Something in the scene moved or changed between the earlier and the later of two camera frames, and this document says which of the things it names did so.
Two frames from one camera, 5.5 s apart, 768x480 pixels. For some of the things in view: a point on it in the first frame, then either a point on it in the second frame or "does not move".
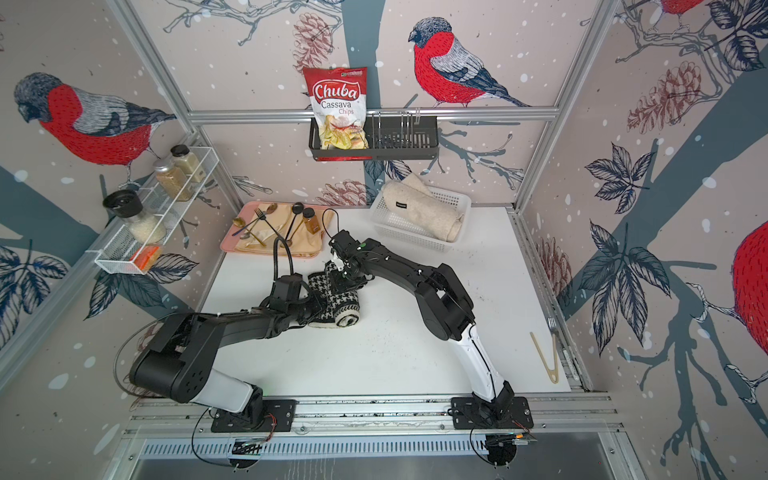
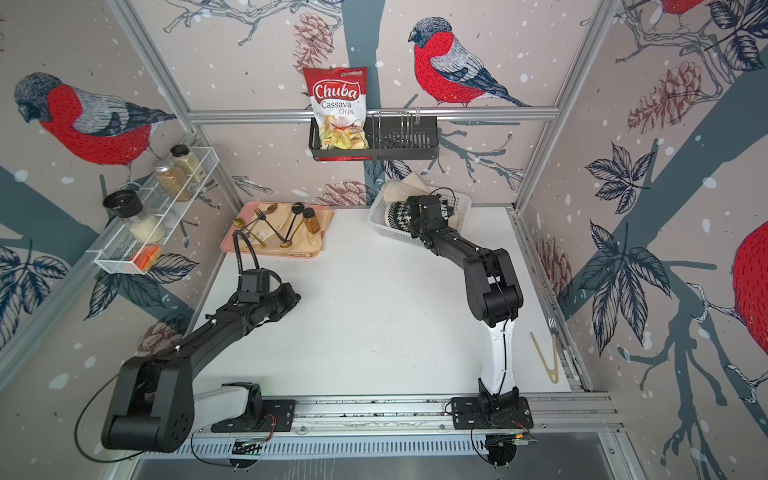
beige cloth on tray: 269,222 does not move
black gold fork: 261,215 does not move
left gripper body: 306,309 to 278,303
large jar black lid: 128,206 does not move
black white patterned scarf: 340,308 to 399,216
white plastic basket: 393,223 does not move
